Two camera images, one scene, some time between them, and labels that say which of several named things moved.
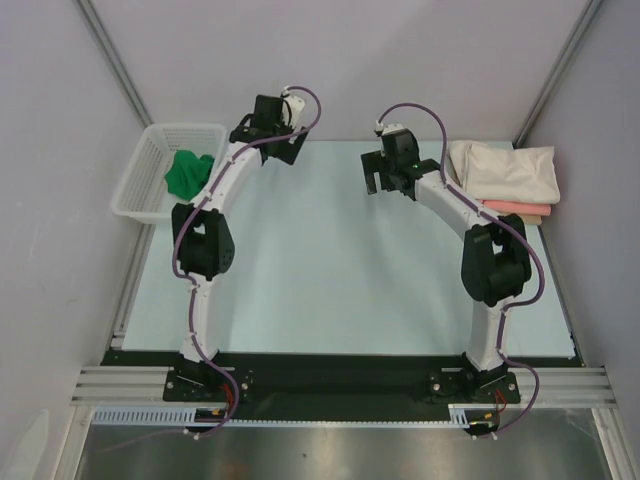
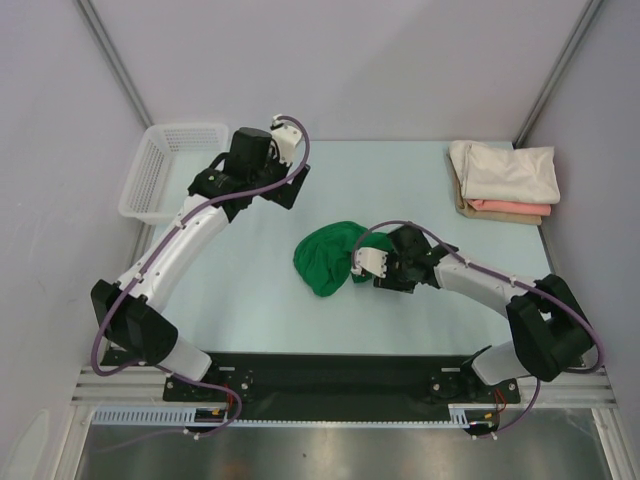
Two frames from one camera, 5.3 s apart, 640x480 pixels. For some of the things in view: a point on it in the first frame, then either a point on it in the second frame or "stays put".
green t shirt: [188, 174] -> [324, 255]
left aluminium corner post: [114, 57] stays put
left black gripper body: [286, 151] -> [271, 173]
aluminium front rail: [537, 385] stays put
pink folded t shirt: [516, 207] stays put
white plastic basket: [142, 194] stays put
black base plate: [339, 385] stays put
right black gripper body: [373, 167] -> [391, 282]
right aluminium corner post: [554, 70] stays put
